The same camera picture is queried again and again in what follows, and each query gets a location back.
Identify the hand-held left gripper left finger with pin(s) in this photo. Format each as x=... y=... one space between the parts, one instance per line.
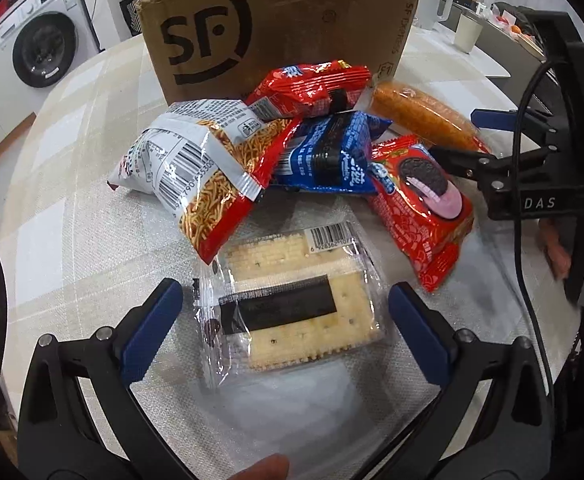
x=149 y=330

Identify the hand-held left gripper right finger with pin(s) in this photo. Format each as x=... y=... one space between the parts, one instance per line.
x=421 y=332

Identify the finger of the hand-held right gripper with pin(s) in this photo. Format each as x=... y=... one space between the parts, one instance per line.
x=494 y=119
x=466 y=162

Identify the clear orange snack packet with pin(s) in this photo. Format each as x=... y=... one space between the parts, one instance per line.
x=421 y=110

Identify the red pink-cream cookie packet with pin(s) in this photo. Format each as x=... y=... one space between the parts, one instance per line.
x=421 y=220

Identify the clear cracker packet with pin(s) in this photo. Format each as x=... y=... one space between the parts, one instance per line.
x=297 y=345

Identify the blue cookie packet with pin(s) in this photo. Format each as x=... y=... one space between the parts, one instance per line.
x=322 y=155

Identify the red chocolate cookie packet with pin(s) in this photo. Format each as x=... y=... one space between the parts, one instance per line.
x=312 y=85

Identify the white noodle snack packet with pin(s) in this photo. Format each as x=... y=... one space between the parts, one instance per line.
x=197 y=160

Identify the brown cardboard box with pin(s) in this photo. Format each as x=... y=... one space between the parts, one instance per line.
x=282 y=25

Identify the person's right hand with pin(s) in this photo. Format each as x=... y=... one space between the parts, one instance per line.
x=554 y=247

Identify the person's left hand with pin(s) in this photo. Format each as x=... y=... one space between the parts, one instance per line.
x=267 y=467

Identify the white cup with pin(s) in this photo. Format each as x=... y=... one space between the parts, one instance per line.
x=467 y=35

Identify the white washing machine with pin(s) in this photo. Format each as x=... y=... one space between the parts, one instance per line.
x=42 y=55

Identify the black white patterned chair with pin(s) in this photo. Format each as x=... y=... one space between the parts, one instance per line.
x=132 y=15

